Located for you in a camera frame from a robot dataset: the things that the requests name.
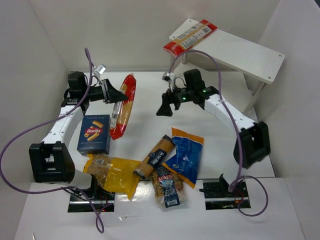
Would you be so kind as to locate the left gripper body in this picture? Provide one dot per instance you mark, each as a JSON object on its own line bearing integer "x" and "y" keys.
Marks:
{"x": 107, "y": 91}

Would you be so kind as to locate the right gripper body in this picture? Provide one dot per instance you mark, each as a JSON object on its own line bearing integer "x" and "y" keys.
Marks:
{"x": 171, "y": 97}

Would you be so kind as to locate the red spaghetti bag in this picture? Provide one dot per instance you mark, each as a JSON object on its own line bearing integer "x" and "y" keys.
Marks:
{"x": 122, "y": 110}
{"x": 190, "y": 38}

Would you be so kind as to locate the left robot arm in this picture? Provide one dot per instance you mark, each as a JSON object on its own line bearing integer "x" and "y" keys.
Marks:
{"x": 50, "y": 159}

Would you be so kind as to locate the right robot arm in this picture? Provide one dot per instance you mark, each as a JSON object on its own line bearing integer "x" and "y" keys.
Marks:
{"x": 252, "y": 143}

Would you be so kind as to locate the blue Barilla pasta box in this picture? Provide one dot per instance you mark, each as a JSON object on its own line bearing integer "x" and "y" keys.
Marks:
{"x": 94, "y": 137}

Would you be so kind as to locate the red spaghetti bag on shelf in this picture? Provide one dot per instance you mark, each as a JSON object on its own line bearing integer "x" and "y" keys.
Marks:
{"x": 190, "y": 38}

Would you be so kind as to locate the blue orange pasta bag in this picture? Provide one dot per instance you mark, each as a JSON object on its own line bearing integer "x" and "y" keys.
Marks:
{"x": 186, "y": 161}

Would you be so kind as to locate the white two-tier shelf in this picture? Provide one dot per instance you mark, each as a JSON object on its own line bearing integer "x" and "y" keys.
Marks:
{"x": 251, "y": 59}

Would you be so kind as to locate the yellow fusilli pasta bag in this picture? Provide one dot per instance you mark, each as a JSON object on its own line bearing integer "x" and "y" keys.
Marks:
{"x": 113, "y": 174}

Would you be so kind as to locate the Agnesi fusilli pasta bag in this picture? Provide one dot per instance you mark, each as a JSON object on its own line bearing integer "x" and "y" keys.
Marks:
{"x": 168, "y": 188}

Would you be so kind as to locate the dark label spaghetti bag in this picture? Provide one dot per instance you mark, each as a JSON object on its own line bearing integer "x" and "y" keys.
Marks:
{"x": 154, "y": 158}

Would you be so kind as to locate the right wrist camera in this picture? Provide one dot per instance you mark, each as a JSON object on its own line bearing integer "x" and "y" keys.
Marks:
{"x": 170, "y": 77}

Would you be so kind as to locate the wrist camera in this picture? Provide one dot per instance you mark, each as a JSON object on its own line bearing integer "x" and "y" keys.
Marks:
{"x": 99, "y": 70}
{"x": 170, "y": 77}

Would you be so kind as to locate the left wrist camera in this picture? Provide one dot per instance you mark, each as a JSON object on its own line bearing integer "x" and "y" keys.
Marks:
{"x": 99, "y": 70}

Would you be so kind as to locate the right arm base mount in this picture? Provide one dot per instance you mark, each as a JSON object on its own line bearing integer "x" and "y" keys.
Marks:
{"x": 216, "y": 199}

